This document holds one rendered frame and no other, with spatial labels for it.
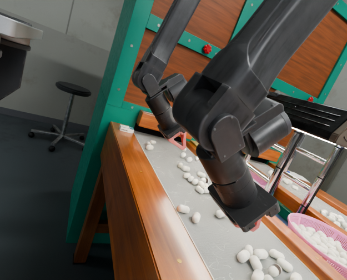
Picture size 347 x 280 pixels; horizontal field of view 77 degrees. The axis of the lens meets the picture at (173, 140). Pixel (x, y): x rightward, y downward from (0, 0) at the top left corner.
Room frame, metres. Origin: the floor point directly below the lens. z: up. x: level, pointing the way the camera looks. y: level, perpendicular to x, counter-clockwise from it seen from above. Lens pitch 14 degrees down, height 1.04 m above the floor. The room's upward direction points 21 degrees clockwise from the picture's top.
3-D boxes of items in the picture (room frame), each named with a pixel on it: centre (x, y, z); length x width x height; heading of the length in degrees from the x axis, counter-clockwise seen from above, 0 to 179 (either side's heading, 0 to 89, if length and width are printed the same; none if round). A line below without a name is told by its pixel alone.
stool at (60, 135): (2.22, 1.17, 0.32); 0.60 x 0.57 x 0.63; 33
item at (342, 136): (0.73, -0.19, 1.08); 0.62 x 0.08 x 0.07; 27
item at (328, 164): (0.94, -0.62, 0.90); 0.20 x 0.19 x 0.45; 27
